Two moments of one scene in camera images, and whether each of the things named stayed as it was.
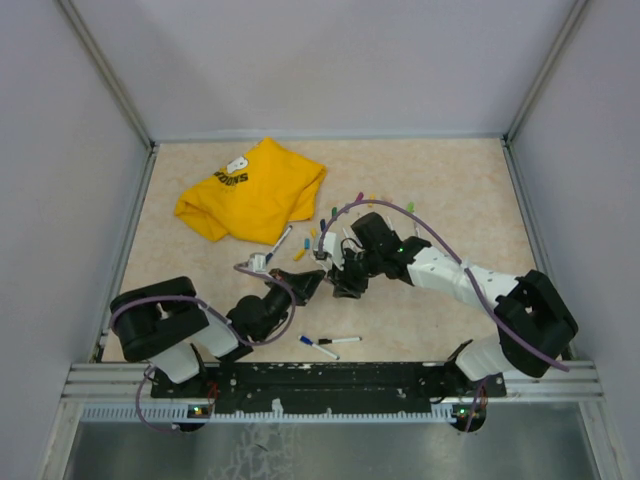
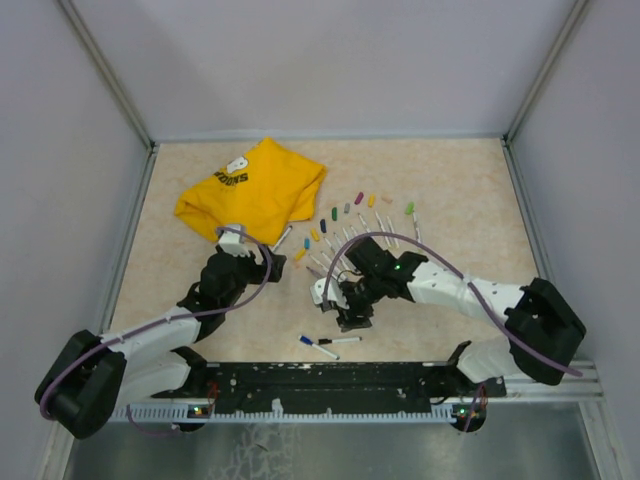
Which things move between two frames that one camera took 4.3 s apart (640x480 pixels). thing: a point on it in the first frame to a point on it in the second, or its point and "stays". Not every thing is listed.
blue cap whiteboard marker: (306, 340) stays
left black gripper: (302, 285) to (276, 265)
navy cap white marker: (278, 243) stays
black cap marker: (328, 341) stays
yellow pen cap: (299, 254) stays
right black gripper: (345, 284) to (353, 317)
